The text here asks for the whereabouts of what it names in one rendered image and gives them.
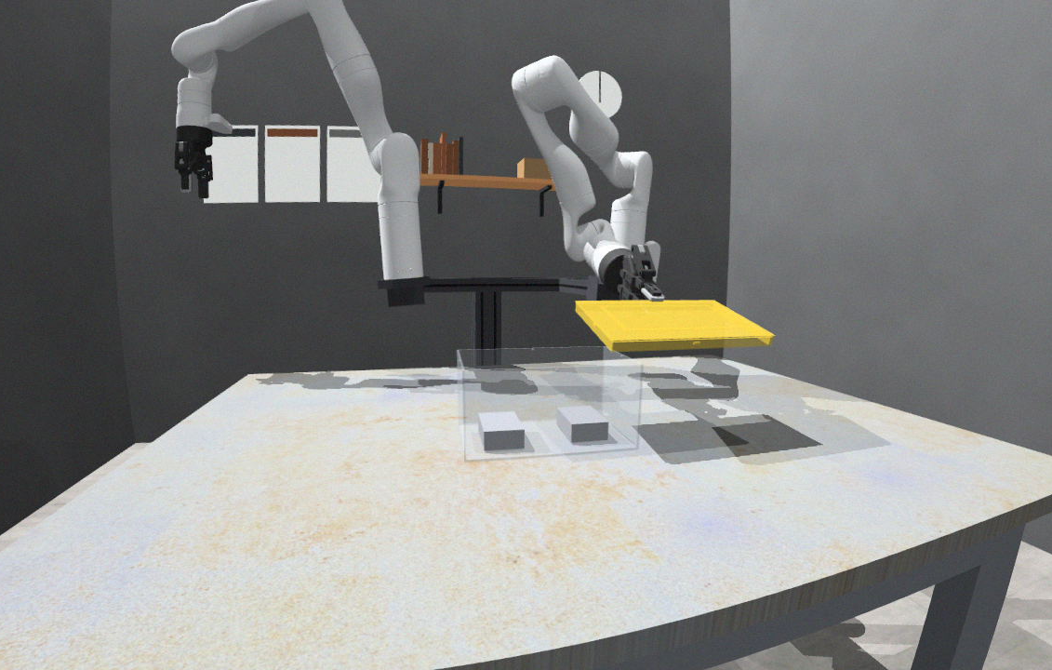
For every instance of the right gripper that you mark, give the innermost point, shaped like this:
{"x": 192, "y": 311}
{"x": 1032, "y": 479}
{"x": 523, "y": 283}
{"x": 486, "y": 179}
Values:
{"x": 193, "y": 158}

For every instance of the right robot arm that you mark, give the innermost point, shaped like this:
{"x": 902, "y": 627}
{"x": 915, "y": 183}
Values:
{"x": 359, "y": 82}

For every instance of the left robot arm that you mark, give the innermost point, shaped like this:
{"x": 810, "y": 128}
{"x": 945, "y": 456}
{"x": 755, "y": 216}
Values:
{"x": 550, "y": 83}

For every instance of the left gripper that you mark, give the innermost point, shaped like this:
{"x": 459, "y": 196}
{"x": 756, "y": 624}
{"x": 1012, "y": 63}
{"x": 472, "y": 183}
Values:
{"x": 617, "y": 264}

